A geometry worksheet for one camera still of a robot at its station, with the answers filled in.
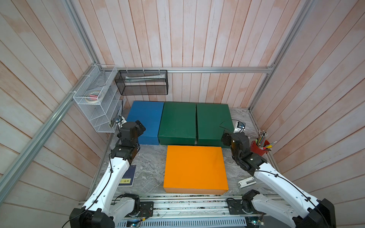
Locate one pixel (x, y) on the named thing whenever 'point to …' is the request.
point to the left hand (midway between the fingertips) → (134, 126)
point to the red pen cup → (257, 150)
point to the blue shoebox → (149, 113)
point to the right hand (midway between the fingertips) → (230, 130)
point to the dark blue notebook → (127, 179)
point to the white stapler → (246, 182)
